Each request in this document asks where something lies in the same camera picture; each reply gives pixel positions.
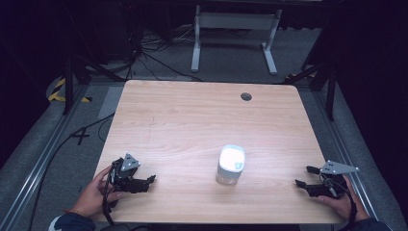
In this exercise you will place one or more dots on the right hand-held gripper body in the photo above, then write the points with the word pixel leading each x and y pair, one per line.
pixel 327 189

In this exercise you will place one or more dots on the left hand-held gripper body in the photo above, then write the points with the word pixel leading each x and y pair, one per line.
pixel 123 174

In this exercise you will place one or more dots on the clear jar with white lid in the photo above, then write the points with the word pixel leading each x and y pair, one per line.
pixel 231 162

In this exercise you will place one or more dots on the person's right hand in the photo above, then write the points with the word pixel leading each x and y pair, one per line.
pixel 344 203

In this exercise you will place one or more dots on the person's left hand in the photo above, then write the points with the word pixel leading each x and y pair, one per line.
pixel 91 195

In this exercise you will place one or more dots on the black metal stand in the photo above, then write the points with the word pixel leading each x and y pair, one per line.
pixel 68 86
pixel 330 86

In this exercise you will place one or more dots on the grey round table grommet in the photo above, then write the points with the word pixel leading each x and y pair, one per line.
pixel 246 96

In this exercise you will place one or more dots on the yellow black floor tape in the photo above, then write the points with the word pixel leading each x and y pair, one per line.
pixel 57 93

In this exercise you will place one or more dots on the aluminium floor rail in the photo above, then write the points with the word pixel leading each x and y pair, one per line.
pixel 343 150
pixel 35 166

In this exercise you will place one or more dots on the white metal desk frame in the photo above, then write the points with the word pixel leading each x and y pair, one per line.
pixel 234 20

